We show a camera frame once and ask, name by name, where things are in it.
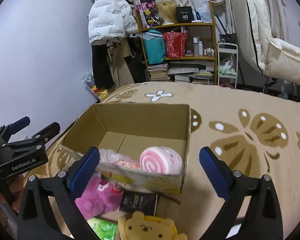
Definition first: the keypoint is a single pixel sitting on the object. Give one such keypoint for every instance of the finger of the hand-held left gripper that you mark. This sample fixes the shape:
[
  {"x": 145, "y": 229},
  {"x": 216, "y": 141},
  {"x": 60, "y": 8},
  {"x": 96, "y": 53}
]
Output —
[
  {"x": 47, "y": 130},
  {"x": 20, "y": 124}
]

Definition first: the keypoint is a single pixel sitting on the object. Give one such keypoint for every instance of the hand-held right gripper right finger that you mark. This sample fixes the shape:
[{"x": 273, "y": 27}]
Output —
[{"x": 212, "y": 172}]

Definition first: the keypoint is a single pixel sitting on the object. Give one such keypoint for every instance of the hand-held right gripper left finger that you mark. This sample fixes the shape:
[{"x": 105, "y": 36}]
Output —
[{"x": 86, "y": 172}]

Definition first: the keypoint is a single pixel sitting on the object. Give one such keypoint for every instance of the pink plush toy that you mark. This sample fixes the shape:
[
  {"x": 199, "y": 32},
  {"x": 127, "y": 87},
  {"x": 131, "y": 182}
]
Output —
[{"x": 100, "y": 197}]

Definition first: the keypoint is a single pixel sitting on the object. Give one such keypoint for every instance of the brown cardboard box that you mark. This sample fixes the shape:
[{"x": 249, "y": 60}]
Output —
[{"x": 140, "y": 120}]

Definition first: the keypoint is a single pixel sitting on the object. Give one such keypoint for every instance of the person's left hand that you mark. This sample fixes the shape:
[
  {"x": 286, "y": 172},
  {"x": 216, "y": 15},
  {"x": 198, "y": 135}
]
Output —
[{"x": 16, "y": 183}]

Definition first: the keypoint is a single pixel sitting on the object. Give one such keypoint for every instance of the pink plastic packet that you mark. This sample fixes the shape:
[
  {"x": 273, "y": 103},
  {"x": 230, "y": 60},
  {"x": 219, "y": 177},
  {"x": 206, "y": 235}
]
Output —
[{"x": 115, "y": 158}]

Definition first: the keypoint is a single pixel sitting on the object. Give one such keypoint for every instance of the pink swirl roll plush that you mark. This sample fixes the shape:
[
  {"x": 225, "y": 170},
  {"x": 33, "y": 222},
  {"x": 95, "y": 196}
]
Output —
[{"x": 162, "y": 160}]

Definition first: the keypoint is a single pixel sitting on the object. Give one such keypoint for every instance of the green plastic packet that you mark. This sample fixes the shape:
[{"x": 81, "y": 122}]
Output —
[{"x": 102, "y": 230}]

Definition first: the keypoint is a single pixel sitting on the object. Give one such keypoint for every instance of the black flat packet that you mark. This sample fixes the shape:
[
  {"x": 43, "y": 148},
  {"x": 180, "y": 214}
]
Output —
[{"x": 140, "y": 202}]

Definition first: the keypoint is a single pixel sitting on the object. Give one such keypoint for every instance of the pile of colourful packets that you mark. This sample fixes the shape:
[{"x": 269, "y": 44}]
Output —
[{"x": 95, "y": 87}]

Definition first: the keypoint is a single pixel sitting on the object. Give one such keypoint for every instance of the beige butterfly printed blanket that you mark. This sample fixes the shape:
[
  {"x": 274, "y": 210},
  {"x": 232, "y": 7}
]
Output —
[{"x": 227, "y": 100}]

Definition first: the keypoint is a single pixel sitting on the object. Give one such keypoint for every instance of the yellow bear plush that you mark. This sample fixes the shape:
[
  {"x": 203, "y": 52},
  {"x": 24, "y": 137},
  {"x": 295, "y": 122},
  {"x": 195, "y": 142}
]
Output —
[{"x": 145, "y": 227}]

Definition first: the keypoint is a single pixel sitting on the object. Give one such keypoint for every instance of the black hanging garment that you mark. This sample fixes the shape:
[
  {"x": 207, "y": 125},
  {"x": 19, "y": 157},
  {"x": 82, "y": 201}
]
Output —
[{"x": 101, "y": 65}]

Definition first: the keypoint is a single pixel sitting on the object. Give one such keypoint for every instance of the beige hanging pants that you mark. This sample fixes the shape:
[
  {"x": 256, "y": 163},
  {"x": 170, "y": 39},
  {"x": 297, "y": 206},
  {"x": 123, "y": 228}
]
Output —
[{"x": 121, "y": 67}]

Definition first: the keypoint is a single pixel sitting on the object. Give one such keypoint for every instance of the stack of books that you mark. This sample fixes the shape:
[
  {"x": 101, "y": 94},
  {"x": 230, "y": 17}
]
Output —
[{"x": 157, "y": 72}]

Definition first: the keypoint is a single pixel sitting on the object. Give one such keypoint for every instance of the grey bottle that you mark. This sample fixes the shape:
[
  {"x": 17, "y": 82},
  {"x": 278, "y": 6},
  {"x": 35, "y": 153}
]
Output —
[{"x": 200, "y": 48}]

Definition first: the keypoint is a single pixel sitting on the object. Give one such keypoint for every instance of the white bottle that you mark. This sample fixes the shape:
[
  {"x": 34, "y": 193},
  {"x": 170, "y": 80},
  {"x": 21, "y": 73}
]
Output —
[{"x": 195, "y": 46}]

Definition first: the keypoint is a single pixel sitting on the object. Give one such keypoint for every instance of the white metal cart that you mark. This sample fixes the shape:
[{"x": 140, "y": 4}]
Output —
[{"x": 227, "y": 45}]

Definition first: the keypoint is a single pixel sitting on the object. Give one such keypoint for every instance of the white printed puffer jacket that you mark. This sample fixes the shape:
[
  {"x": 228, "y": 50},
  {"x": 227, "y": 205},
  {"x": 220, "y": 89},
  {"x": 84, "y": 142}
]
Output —
[{"x": 107, "y": 12}]

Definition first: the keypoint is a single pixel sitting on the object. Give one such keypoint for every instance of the red patterned bag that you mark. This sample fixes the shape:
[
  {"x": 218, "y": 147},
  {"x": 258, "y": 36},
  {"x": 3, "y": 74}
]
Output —
[{"x": 175, "y": 45}]

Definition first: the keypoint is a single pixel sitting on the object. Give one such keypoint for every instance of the teal bag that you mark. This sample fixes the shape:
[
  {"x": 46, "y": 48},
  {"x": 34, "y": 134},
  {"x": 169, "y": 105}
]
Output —
[{"x": 153, "y": 50}]

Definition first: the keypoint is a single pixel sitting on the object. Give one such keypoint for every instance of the wooden shelf rack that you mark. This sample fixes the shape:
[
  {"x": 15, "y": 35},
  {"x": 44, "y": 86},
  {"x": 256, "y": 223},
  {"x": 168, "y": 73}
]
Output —
[{"x": 190, "y": 24}]

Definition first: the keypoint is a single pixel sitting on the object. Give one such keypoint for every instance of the black printed tote bag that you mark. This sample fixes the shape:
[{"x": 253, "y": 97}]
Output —
[{"x": 150, "y": 12}]

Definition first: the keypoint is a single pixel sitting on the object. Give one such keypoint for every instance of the black box with white print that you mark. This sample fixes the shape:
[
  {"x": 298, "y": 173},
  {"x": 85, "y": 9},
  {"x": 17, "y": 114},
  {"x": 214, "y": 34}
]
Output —
[{"x": 183, "y": 15}]

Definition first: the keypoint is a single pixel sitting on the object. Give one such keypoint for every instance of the cream puffer coat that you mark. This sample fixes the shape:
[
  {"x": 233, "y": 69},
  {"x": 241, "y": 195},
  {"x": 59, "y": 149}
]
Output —
[{"x": 260, "y": 17}]

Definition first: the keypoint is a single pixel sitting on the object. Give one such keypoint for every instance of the blonde wig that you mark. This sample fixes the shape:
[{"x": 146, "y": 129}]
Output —
[{"x": 167, "y": 11}]

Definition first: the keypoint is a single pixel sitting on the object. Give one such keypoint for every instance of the white plastic bag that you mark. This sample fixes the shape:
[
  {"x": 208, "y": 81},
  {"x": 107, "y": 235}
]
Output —
[{"x": 201, "y": 5}]

